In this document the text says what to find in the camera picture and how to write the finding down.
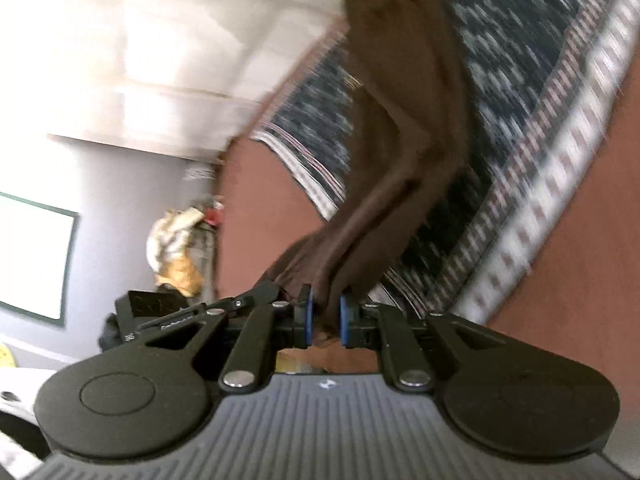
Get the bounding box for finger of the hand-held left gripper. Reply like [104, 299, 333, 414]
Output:
[202, 280, 282, 314]

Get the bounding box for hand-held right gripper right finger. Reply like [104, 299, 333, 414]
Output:
[339, 294, 566, 392]

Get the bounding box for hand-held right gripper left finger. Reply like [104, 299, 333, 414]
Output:
[75, 284, 316, 393]

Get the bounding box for dark brown pants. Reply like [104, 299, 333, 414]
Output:
[267, 0, 473, 346]

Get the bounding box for green framed white board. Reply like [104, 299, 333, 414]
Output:
[0, 191, 81, 331]

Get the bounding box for white rounded object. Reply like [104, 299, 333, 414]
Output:
[0, 366, 51, 480]

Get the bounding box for light sheer curtain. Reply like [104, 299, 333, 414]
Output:
[0, 0, 366, 161]

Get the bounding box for navy patterned mat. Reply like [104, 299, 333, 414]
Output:
[250, 0, 640, 331]

